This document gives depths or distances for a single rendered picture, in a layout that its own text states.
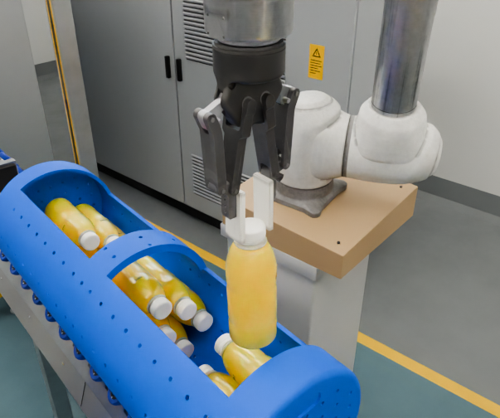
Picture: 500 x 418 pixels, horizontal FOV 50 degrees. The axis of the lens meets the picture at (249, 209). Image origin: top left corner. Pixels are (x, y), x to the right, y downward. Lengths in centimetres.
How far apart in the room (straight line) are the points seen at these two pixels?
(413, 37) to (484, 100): 238
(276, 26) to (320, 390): 48
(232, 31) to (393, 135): 76
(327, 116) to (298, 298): 48
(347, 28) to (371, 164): 109
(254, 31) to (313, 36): 187
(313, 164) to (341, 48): 108
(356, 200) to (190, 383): 80
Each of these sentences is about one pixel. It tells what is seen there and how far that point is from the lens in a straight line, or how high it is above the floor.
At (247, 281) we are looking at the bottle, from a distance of 67.
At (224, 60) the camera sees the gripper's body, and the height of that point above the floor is 165.
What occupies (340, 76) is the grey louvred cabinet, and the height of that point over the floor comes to 111.
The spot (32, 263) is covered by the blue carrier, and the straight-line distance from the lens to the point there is 117.
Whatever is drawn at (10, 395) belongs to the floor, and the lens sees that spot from 254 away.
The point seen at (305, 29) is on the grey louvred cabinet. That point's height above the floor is 127.
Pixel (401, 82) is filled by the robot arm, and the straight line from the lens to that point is 120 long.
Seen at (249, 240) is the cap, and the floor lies 143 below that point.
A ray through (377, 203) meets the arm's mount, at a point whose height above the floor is 109.
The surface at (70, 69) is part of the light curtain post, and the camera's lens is 191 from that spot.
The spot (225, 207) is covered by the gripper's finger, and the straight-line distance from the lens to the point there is 62.
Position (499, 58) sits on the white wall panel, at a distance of 343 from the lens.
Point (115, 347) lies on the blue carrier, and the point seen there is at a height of 116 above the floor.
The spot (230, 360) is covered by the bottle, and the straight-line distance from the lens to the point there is 93.
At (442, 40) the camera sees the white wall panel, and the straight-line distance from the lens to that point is 352.
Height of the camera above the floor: 179
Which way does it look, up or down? 31 degrees down
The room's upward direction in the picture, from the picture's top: straight up
